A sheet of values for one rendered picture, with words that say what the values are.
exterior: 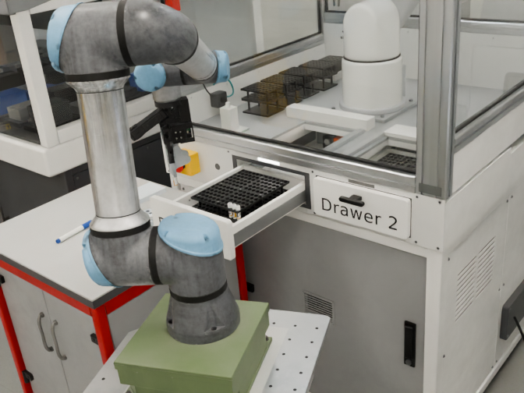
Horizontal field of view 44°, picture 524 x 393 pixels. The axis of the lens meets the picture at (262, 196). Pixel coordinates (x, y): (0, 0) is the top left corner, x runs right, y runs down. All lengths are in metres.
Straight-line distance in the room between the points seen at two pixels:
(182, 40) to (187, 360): 0.59
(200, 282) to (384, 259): 0.70
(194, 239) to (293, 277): 0.88
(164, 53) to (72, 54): 0.16
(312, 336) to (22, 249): 0.95
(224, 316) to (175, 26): 0.56
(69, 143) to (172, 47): 1.27
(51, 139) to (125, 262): 1.16
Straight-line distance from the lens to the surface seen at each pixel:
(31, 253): 1.99
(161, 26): 1.16
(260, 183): 1.84
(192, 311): 1.28
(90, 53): 1.18
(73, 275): 1.82
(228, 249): 1.62
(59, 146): 2.38
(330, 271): 1.94
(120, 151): 1.22
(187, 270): 1.23
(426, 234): 1.68
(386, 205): 1.68
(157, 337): 1.35
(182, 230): 1.23
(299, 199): 1.83
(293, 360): 1.40
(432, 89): 1.53
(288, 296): 2.11
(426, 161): 1.60
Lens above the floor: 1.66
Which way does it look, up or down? 25 degrees down
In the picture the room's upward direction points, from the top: 5 degrees counter-clockwise
